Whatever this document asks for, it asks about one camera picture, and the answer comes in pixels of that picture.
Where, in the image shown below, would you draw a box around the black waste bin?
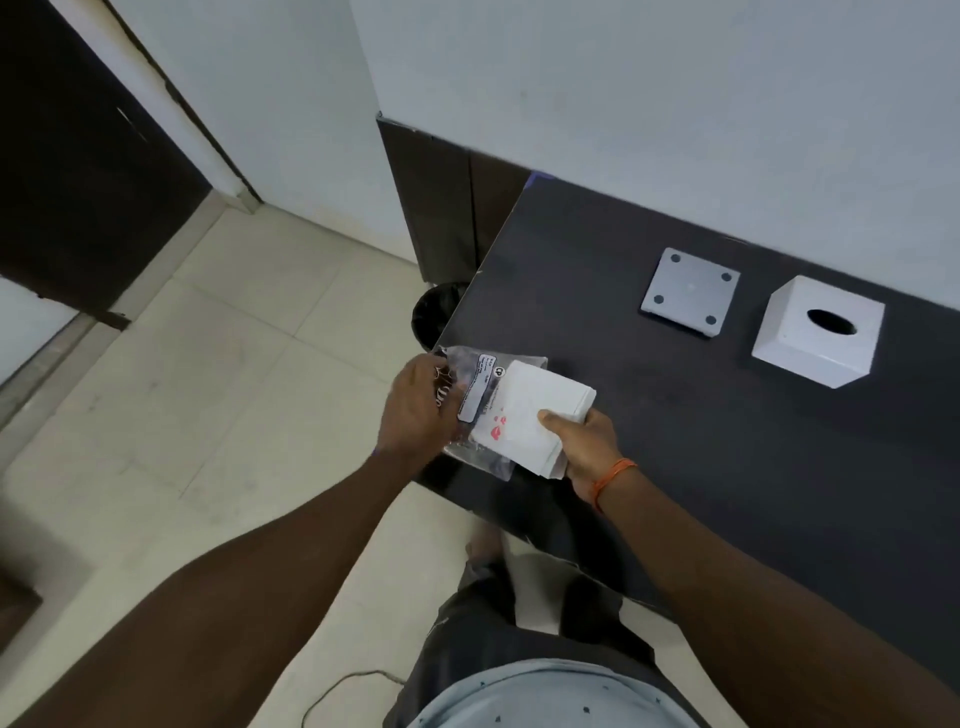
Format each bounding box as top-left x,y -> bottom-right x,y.
411,282 -> 474,354

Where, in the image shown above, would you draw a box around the dark wooden door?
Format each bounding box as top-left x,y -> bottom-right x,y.
0,0 -> 213,331

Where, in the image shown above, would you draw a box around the person's right hand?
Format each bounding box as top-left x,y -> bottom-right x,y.
537,408 -> 627,505

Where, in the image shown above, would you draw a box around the dark wooden cabinet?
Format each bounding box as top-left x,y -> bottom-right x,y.
376,112 -> 534,286

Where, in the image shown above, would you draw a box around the stack of white napkins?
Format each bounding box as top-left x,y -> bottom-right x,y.
470,360 -> 598,481

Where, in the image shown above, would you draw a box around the person's left hand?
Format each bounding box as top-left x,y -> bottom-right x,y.
376,352 -> 471,474

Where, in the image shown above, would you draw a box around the orange thread wristband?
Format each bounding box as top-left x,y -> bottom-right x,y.
591,458 -> 639,515

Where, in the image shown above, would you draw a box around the light blue dotted shirt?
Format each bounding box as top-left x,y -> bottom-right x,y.
407,658 -> 712,728

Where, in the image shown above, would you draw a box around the grey cable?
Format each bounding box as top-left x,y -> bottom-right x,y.
298,669 -> 410,728

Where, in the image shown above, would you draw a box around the person's left forearm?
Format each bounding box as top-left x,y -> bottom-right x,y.
0,448 -> 417,728

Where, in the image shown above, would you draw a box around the dark grey trousers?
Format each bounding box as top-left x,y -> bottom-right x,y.
393,517 -> 714,728

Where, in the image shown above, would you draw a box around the grey square metal plate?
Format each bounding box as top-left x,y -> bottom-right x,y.
639,247 -> 742,339

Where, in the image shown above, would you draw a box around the clear plastic bag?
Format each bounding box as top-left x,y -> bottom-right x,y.
433,345 -> 550,483

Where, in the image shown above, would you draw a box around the white cube tissue box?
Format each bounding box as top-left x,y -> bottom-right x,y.
751,275 -> 886,390

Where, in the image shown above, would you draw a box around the person's right forearm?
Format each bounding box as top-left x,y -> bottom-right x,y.
581,463 -> 960,728

